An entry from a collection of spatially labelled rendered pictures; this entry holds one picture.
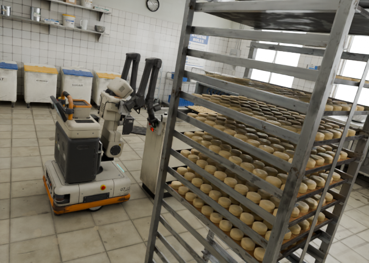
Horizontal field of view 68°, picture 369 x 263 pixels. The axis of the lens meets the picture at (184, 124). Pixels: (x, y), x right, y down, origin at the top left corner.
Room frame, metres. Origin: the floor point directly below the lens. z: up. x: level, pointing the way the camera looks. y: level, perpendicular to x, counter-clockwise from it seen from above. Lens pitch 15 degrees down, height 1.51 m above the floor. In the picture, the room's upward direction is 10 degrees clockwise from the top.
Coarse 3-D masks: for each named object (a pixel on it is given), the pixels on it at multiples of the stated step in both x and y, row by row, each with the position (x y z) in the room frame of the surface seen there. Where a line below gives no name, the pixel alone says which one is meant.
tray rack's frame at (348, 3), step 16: (352, 0) 0.69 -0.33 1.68; (336, 16) 0.71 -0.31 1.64; (352, 16) 0.71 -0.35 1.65; (336, 32) 0.70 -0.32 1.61; (336, 48) 0.69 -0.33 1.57; (336, 64) 0.70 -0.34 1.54; (368, 64) 0.85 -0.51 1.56; (320, 80) 0.71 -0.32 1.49; (320, 96) 0.70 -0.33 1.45; (320, 112) 0.70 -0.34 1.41; (352, 112) 0.85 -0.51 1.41; (304, 128) 0.71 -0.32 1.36; (368, 128) 0.99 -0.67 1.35; (304, 144) 0.70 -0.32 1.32; (304, 160) 0.70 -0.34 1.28; (336, 160) 0.85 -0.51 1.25; (288, 176) 0.71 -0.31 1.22; (288, 192) 0.70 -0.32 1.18; (288, 208) 0.69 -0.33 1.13; (320, 208) 0.86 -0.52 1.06; (336, 208) 1.00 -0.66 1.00; (336, 224) 0.98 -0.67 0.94; (272, 240) 0.70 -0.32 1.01; (272, 256) 0.69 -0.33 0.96
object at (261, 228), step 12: (180, 168) 1.19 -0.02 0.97; (192, 180) 1.09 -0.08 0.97; (204, 180) 1.12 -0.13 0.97; (204, 192) 1.03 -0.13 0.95; (216, 192) 1.02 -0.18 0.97; (228, 204) 0.94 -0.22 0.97; (240, 204) 0.96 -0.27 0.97; (240, 216) 0.90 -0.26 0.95; (252, 216) 0.88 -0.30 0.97; (312, 216) 0.96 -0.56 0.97; (324, 216) 0.97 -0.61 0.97; (252, 228) 0.83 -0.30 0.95; (264, 228) 0.82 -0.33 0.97; (288, 228) 0.86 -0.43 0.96; (300, 228) 0.86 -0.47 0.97; (288, 240) 0.80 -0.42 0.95
